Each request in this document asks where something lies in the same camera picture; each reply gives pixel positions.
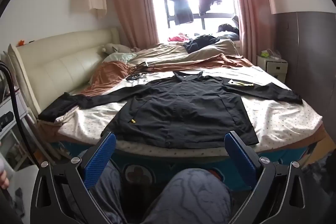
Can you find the white nightstand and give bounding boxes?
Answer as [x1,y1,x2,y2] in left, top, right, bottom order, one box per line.
[256,49,289,80]

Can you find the folded black clothes stack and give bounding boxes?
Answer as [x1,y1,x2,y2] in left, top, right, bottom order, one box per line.
[38,93,87,122]

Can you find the black clothes heap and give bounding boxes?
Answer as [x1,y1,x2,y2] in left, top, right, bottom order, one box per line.
[183,35,220,54]

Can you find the red cloth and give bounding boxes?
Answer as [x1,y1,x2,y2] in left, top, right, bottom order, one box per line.
[168,33,189,43]

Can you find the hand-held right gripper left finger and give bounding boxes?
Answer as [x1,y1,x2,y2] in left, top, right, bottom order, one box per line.
[30,132,117,224]

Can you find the cream folded cloth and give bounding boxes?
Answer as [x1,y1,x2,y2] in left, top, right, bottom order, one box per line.
[54,106,79,125]

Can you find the pale green pillow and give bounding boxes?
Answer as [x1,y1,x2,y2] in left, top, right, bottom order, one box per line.
[102,52,137,64]

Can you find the orange brown blanket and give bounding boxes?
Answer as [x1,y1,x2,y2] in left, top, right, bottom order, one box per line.
[80,53,255,98]

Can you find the beige duvet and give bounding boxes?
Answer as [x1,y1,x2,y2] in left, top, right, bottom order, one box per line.
[129,39,239,69]

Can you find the cream leather headboard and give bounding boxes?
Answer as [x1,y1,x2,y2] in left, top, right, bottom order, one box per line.
[8,27,121,119]

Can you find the white dressing table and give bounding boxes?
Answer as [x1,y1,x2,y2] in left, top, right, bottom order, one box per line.
[0,98,53,169]

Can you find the dark blue pillow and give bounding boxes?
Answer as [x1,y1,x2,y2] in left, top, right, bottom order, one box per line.
[220,30,240,40]

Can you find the grey patterned pants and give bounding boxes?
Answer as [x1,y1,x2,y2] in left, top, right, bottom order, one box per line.
[56,160,234,224]

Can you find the black cable bundle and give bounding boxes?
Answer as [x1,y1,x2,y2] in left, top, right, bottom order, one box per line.
[125,61,156,82]

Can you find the black jacket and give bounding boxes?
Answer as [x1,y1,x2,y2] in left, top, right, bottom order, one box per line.
[67,71,303,149]

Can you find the white dotted bed sheet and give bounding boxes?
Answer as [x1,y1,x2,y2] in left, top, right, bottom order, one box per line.
[56,67,323,159]

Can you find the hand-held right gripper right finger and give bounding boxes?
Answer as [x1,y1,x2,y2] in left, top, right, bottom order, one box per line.
[224,131,310,224]

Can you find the blue printed bed base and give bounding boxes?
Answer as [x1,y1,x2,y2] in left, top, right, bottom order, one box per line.
[51,140,328,188]

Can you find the black furry cushion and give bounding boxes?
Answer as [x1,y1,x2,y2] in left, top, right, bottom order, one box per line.
[217,24,238,34]

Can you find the beige plush toy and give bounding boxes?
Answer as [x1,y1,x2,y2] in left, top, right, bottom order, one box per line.
[101,43,133,54]

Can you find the window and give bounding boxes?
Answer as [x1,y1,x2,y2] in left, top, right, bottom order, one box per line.
[148,0,240,43]

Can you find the person's left hand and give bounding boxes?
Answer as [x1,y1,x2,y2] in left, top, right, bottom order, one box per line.
[0,170,10,189]

